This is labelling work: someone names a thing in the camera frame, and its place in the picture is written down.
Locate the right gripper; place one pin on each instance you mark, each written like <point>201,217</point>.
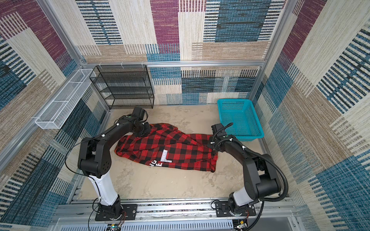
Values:
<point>211,147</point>

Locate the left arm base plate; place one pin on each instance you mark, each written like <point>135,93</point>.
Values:
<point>116,212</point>

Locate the black wire shelf rack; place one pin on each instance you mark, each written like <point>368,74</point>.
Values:
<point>123,86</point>

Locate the white wire mesh tray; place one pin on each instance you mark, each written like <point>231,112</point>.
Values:
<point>60,108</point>

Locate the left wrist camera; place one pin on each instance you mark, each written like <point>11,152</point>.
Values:
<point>140,114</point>

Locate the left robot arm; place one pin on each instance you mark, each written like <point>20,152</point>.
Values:
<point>95,159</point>

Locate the teal plastic basket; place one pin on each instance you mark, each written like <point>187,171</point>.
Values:
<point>241,112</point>

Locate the red black plaid shirt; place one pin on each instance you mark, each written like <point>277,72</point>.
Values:
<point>167,146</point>

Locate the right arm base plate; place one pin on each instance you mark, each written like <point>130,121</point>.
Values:
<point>229,209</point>

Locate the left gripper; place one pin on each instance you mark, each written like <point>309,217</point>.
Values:
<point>148,130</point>

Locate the aluminium mounting rail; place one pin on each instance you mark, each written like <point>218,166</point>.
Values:
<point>197,214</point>

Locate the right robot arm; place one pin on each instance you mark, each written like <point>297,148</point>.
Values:
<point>263,180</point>

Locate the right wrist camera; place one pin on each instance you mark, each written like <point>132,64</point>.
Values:
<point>217,128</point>

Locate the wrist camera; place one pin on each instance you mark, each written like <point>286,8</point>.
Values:
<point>217,128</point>
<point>140,114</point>

